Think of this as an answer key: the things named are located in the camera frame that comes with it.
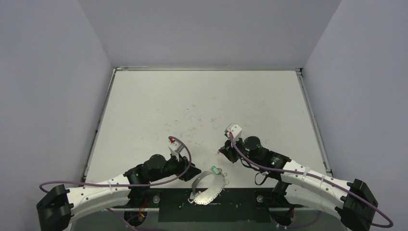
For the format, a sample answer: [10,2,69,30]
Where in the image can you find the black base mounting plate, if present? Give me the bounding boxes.
[117,188,299,226]

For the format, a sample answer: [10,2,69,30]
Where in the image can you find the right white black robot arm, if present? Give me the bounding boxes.
[219,136,378,231]

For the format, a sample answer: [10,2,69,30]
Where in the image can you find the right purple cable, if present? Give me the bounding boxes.
[229,132,394,230]

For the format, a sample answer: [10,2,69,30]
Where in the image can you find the metal key holder ring plate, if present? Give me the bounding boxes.
[188,170,229,205]

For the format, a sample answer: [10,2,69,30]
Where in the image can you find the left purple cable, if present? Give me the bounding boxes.
[39,136,192,231]

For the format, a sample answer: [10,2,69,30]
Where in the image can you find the purple cable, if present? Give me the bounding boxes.
[229,132,394,230]
[39,136,192,231]

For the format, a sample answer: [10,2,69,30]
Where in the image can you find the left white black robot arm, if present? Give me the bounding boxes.
[36,154,202,231]

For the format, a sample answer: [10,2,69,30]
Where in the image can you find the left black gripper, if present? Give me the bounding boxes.
[150,151,201,182]

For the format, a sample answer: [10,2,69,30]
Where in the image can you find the green tagged key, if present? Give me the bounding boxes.
[211,166,227,177]

